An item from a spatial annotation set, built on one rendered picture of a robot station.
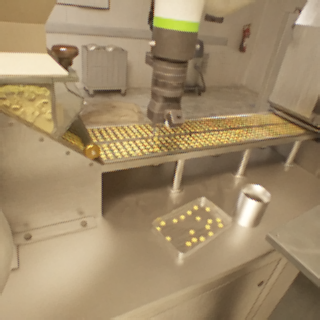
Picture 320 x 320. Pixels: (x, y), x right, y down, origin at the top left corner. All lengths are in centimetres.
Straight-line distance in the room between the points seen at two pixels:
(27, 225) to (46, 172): 15
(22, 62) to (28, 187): 25
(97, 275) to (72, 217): 17
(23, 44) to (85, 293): 47
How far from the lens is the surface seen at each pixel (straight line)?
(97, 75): 396
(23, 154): 55
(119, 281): 57
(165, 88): 55
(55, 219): 67
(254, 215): 73
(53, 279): 59
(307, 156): 116
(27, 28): 54
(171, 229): 67
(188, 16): 53
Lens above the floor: 128
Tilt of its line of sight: 31 degrees down
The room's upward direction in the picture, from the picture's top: 8 degrees clockwise
